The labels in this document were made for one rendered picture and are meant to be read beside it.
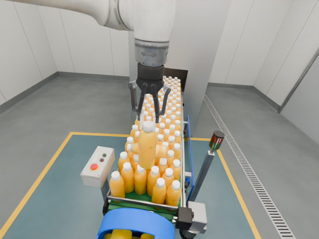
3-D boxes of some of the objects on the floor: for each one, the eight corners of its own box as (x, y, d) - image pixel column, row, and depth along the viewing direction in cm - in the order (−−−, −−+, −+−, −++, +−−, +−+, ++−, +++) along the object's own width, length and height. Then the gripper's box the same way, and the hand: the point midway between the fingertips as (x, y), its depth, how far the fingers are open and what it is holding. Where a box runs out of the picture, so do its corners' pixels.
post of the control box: (112, 235, 144) (96, 173, 87) (114, 230, 148) (99, 167, 90) (117, 236, 144) (102, 174, 87) (118, 231, 148) (105, 168, 90)
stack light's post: (179, 225, 156) (208, 154, 92) (179, 221, 159) (207, 150, 96) (183, 226, 156) (215, 155, 92) (183, 222, 159) (213, 151, 96)
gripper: (117, 62, 39) (122, 132, 53) (180, 69, 38) (169, 139, 51) (126, 56, 45) (128, 120, 59) (181, 62, 44) (171, 126, 58)
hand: (148, 121), depth 53 cm, fingers closed on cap, 4 cm apart
